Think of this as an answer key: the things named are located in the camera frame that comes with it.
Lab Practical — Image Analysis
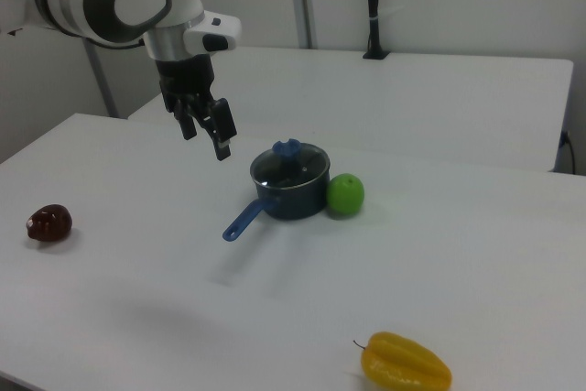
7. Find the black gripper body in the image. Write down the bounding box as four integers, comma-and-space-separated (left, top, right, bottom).
154, 53, 217, 114

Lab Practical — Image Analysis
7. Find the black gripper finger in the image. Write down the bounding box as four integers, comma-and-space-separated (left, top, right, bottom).
200, 97, 239, 162
175, 97, 200, 142

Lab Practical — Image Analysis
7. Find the glass lid with blue knob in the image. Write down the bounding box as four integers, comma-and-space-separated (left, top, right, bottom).
250, 137, 331, 190

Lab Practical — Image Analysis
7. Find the green toy apple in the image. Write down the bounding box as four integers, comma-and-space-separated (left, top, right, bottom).
326, 173, 366, 218

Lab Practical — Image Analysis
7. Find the dark red toy fruit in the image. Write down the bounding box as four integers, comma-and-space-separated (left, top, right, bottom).
25, 202, 74, 243

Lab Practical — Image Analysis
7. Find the yellow toy starfruit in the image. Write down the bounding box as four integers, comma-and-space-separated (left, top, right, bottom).
352, 331, 453, 391

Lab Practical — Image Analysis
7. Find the dark saucepan with blue handle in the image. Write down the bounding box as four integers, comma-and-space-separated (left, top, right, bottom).
222, 152, 331, 243

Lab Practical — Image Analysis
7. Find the black camera stand pole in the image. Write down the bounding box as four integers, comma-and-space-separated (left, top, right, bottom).
363, 0, 391, 60

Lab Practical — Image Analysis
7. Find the black wall power cable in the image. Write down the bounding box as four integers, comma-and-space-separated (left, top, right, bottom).
560, 130, 577, 175

